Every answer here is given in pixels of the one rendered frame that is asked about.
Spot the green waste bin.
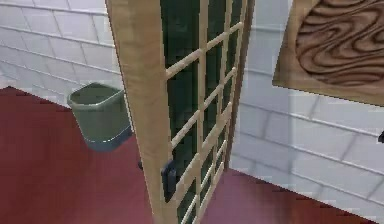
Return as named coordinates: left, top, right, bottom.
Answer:
left=66, top=82, right=134, bottom=153

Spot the wooden glass-paned room door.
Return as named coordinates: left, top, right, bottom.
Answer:
left=105, top=0, right=256, bottom=224

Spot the black door handle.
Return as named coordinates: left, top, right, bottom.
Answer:
left=161, top=160, right=178, bottom=203

